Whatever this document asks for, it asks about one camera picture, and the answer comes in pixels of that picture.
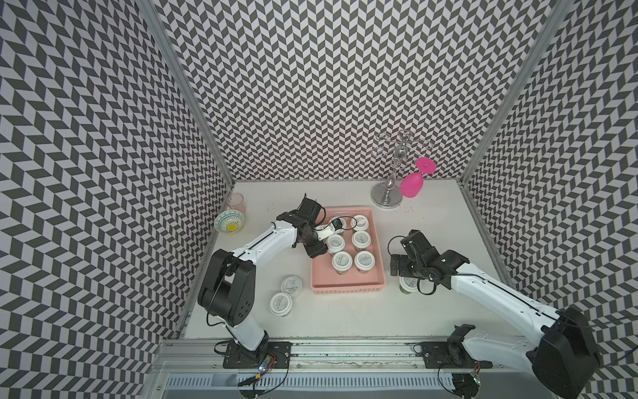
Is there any aluminium corner post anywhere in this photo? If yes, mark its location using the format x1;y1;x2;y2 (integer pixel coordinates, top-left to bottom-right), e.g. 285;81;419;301
136;0;234;188
459;1;575;186

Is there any green yogurt cup white lid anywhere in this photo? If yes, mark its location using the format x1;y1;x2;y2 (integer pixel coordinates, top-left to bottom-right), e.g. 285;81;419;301
351;214;370;231

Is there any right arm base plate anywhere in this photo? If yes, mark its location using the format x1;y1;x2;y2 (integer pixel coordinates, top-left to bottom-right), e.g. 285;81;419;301
415;342;493;370

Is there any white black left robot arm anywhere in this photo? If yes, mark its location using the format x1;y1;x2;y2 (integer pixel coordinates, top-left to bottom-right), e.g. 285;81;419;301
197;220;334;352

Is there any aluminium corner post right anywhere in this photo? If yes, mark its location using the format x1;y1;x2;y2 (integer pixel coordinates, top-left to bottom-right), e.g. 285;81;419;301
459;1;575;186

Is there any tipped clear lid yogurt cup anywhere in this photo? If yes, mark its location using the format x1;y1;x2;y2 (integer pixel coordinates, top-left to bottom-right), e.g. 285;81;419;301
280;275;303;299

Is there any chrome cup holder stand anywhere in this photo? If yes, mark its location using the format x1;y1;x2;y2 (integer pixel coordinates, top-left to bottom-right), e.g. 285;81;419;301
371;130;433;210

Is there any pink transparent plastic cup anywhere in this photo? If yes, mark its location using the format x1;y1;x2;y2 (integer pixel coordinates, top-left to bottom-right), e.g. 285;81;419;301
226;193;247;214

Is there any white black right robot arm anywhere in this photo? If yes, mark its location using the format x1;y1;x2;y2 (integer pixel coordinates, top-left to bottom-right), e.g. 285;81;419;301
390;229;602;398

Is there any magenta plastic wine glass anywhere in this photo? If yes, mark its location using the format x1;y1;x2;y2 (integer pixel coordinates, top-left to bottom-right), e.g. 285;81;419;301
400;157;437;198

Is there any white lid yogurt cup right-near-basket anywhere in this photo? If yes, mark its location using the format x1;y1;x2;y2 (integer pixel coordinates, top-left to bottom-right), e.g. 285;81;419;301
352;230;372;251

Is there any blue yellow patterned bowl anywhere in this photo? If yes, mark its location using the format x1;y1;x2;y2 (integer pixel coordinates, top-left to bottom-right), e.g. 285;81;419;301
214;209;245;234

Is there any red label yogurt cup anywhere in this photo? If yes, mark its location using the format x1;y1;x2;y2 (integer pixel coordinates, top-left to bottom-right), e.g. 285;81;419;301
354;250;376;274

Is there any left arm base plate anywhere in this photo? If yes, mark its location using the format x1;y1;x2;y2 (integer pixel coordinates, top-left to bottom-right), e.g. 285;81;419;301
223;341;292;370

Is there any aluminium corner post left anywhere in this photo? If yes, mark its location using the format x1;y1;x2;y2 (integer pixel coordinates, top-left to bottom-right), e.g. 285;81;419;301
136;0;234;188

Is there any pink perforated plastic basket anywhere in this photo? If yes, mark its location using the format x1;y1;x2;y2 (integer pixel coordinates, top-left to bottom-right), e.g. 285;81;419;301
310;206;385;294

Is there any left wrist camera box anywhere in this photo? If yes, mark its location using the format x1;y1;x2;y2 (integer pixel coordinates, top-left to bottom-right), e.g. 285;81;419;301
314;220;335;241

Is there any aluminium front rail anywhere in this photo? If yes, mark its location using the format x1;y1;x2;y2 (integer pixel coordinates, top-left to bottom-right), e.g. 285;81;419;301
139;337;553;398

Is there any green yogurt cup front-right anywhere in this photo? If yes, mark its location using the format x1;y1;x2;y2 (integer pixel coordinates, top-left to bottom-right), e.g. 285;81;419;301
399;277;419;294

